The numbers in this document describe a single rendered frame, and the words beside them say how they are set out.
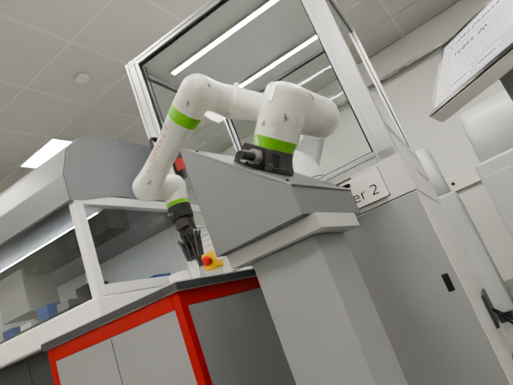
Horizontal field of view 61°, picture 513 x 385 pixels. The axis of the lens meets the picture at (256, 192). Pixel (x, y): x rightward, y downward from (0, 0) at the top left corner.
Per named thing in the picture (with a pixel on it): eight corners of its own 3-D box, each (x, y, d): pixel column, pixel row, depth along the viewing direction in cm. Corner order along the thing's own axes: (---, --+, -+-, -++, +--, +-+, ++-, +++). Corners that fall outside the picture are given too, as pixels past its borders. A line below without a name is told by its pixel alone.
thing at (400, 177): (416, 188, 153) (398, 152, 157) (195, 287, 193) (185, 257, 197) (441, 203, 237) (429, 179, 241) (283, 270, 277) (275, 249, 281)
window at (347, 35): (379, 121, 165) (296, -50, 188) (378, 122, 165) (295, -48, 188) (414, 156, 242) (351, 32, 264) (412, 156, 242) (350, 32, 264)
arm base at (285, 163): (256, 172, 106) (262, 148, 106) (209, 157, 114) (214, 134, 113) (301, 176, 129) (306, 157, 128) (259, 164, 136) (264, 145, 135)
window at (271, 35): (373, 152, 163) (281, -43, 188) (198, 240, 197) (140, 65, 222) (373, 152, 163) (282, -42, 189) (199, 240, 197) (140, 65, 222)
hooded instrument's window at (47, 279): (94, 297, 189) (69, 202, 201) (-107, 397, 259) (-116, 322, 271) (230, 274, 289) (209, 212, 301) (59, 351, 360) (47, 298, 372)
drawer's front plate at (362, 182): (389, 194, 156) (376, 166, 159) (318, 226, 167) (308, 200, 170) (390, 195, 157) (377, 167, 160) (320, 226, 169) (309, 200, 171)
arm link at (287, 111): (309, 158, 128) (327, 93, 125) (274, 150, 116) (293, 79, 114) (277, 149, 136) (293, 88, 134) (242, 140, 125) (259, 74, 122)
